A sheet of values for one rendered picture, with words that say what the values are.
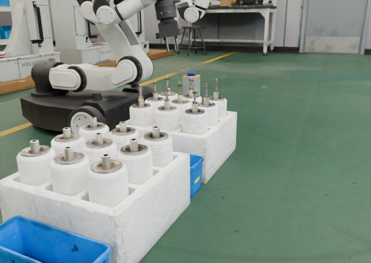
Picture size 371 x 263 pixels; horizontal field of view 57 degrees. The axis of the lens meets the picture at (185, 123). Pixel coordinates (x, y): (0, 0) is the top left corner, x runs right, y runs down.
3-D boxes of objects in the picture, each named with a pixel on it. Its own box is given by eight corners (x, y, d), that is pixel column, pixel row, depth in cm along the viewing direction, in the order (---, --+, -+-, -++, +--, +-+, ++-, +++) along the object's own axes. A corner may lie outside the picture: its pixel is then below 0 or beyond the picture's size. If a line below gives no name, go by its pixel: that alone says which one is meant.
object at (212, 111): (190, 147, 142) (190, 105, 137) (201, 141, 150) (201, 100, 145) (210, 152, 137) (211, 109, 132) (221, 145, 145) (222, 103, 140)
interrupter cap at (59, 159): (46, 162, 85) (46, 159, 84) (68, 152, 91) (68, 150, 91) (69, 168, 81) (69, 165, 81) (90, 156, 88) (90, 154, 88)
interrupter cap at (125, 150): (114, 153, 90) (114, 151, 90) (130, 144, 96) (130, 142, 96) (138, 158, 87) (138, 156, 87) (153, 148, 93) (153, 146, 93)
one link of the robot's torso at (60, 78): (49, 90, 186) (46, 66, 182) (74, 84, 203) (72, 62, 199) (79, 93, 178) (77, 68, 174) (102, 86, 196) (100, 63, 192)
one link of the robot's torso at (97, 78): (56, 68, 180) (131, 54, 159) (81, 63, 197) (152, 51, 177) (63, 97, 183) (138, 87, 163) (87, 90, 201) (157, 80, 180)
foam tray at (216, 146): (118, 166, 141) (115, 125, 136) (162, 137, 175) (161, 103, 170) (206, 184, 126) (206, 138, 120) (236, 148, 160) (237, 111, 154)
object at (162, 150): (136, 194, 105) (133, 139, 100) (152, 181, 113) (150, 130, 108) (164, 201, 101) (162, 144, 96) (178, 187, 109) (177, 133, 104)
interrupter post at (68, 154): (62, 160, 86) (61, 148, 85) (69, 157, 88) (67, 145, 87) (69, 162, 85) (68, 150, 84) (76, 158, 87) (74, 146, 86)
